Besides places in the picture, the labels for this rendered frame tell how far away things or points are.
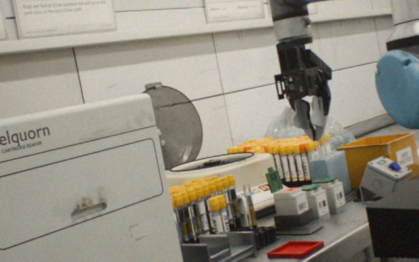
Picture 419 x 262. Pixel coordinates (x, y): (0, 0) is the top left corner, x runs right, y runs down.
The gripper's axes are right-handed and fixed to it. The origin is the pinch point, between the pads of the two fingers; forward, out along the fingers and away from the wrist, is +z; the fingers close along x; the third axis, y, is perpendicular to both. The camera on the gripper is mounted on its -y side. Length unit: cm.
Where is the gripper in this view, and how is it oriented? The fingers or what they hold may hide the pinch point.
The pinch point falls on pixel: (316, 133)
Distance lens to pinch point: 145.8
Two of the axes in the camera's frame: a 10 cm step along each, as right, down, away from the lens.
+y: -5.5, 1.5, -8.2
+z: 1.9, 9.8, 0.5
